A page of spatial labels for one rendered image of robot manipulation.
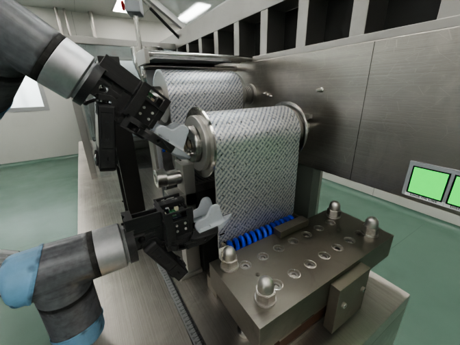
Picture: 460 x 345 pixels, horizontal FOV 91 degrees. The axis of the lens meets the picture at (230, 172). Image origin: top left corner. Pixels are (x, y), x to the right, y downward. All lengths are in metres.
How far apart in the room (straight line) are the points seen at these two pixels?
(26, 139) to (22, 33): 5.72
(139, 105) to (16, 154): 5.81
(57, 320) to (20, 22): 0.40
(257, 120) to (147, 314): 0.48
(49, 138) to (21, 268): 5.66
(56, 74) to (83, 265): 0.27
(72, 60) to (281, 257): 0.48
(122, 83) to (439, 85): 0.52
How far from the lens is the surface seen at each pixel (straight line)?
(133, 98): 0.40
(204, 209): 0.49
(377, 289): 0.70
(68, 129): 5.99
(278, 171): 0.55
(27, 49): 0.40
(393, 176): 0.58
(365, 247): 0.59
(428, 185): 0.55
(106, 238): 0.41
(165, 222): 0.40
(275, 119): 0.53
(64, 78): 0.39
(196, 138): 0.44
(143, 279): 0.68
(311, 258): 0.52
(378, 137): 0.58
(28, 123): 6.04
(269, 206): 0.57
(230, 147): 0.45
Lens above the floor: 1.36
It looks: 21 degrees down
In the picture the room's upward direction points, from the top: 1 degrees counter-clockwise
